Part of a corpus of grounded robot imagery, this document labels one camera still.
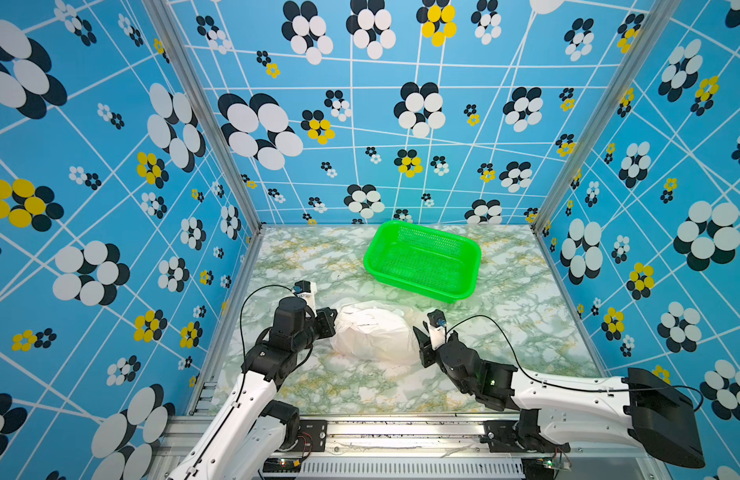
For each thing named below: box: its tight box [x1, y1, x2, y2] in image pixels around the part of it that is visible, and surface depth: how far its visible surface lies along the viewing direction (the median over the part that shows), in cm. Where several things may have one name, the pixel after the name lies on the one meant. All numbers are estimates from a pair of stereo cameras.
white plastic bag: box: [331, 301, 421, 369], surface depth 80 cm
